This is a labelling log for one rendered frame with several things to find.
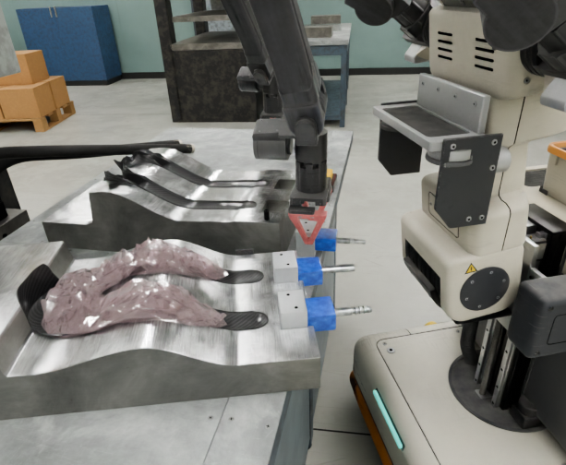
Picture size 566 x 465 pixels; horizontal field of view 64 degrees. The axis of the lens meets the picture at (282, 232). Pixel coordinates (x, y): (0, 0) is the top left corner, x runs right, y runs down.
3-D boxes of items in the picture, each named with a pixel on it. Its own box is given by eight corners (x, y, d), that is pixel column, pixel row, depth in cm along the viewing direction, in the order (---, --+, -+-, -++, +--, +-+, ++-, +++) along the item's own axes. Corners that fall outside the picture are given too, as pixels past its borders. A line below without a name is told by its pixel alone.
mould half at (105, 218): (304, 206, 107) (303, 151, 100) (281, 265, 85) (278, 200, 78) (114, 196, 117) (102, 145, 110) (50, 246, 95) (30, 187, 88)
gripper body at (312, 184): (289, 207, 79) (288, 167, 76) (297, 184, 88) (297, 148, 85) (326, 208, 78) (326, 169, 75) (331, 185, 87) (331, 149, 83)
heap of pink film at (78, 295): (229, 264, 75) (223, 222, 71) (227, 337, 59) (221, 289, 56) (69, 278, 73) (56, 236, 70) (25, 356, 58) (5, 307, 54)
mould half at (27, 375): (296, 276, 81) (295, 222, 76) (320, 387, 59) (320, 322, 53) (12, 300, 78) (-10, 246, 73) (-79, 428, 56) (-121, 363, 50)
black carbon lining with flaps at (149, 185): (271, 188, 100) (270, 147, 95) (253, 221, 86) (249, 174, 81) (129, 181, 107) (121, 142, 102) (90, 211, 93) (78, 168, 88)
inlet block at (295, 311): (366, 313, 67) (367, 283, 65) (375, 335, 63) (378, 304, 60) (279, 320, 67) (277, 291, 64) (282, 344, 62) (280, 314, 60)
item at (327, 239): (365, 247, 89) (367, 223, 87) (364, 260, 85) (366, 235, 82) (300, 243, 92) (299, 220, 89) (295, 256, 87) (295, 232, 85)
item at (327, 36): (349, 88, 607) (351, 12, 562) (345, 127, 443) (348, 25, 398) (297, 89, 617) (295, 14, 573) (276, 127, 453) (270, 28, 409)
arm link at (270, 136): (315, 122, 68) (320, 86, 73) (242, 121, 70) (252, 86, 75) (319, 175, 78) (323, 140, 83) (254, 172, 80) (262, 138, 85)
